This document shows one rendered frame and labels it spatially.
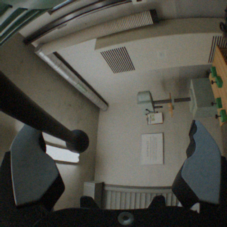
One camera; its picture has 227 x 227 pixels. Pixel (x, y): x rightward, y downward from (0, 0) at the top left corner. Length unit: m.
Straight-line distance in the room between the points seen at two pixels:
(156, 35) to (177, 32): 0.22
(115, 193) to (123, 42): 2.66
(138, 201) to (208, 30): 2.90
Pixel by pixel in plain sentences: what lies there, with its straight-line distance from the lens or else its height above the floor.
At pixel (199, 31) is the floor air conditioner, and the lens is 1.55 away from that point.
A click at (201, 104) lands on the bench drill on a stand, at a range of 2.14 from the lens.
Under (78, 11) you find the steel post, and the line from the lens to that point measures 1.57.
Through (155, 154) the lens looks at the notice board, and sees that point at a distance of 2.91.
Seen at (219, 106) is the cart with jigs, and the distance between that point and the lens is 1.62.
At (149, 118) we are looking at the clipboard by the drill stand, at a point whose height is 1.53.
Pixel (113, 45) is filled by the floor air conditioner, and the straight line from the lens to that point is 1.53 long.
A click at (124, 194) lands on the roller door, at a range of 3.04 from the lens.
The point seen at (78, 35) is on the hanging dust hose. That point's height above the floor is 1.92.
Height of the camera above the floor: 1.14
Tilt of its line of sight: 21 degrees up
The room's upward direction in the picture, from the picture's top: 95 degrees counter-clockwise
